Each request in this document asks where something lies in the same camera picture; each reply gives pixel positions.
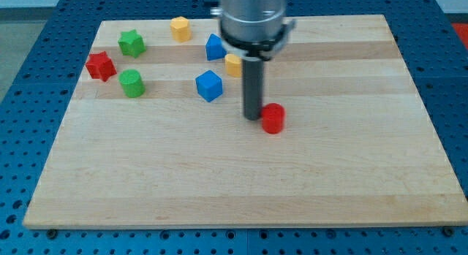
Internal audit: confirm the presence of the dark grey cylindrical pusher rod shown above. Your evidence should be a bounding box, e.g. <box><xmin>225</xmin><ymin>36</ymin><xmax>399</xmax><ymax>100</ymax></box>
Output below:
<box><xmin>242</xmin><ymin>60</ymin><xmax>264</xmax><ymax>121</ymax></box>

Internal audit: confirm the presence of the red cylinder block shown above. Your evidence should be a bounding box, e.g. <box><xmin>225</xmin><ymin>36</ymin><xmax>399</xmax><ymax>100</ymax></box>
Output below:
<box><xmin>261</xmin><ymin>103</ymin><xmax>286</xmax><ymax>134</ymax></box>

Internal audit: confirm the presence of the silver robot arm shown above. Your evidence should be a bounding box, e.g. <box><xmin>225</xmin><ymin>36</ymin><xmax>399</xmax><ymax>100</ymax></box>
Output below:
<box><xmin>210</xmin><ymin>0</ymin><xmax>296</xmax><ymax>121</ymax></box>

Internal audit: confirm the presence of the yellow cylinder block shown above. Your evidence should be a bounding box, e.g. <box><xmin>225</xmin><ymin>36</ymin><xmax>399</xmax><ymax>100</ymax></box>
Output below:
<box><xmin>224</xmin><ymin>53</ymin><xmax>242</xmax><ymax>77</ymax></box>

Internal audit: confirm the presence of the blue pentagon block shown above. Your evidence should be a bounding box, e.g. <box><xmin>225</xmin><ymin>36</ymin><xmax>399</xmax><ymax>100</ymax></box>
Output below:
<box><xmin>205</xmin><ymin>34</ymin><xmax>227</xmax><ymax>61</ymax></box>

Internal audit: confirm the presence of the blue cube block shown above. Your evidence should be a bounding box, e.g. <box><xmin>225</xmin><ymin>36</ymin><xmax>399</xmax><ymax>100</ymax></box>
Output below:
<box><xmin>195</xmin><ymin>70</ymin><xmax>223</xmax><ymax>102</ymax></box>

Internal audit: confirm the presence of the yellow hexagon block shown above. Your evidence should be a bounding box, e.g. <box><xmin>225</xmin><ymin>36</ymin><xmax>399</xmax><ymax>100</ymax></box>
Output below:
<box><xmin>170</xmin><ymin>16</ymin><xmax>192</xmax><ymax>42</ymax></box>

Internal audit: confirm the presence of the wooden board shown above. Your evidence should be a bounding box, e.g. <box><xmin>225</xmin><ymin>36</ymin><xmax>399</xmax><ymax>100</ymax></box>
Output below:
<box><xmin>23</xmin><ymin>15</ymin><xmax>467</xmax><ymax>230</ymax></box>

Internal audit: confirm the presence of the green cylinder block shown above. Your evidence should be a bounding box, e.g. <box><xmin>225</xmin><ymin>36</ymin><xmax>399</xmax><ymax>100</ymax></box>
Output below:
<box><xmin>118</xmin><ymin>69</ymin><xmax>146</xmax><ymax>98</ymax></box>

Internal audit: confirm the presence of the green star block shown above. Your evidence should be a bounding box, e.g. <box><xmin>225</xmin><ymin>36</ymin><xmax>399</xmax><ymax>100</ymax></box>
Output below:
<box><xmin>118</xmin><ymin>29</ymin><xmax>146</xmax><ymax>58</ymax></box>

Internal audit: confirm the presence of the red star block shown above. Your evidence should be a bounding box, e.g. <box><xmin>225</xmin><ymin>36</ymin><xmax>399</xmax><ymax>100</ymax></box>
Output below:
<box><xmin>85</xmin><ymin>51</ymin><xmax>117</xmax><ymax>82</ymax></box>

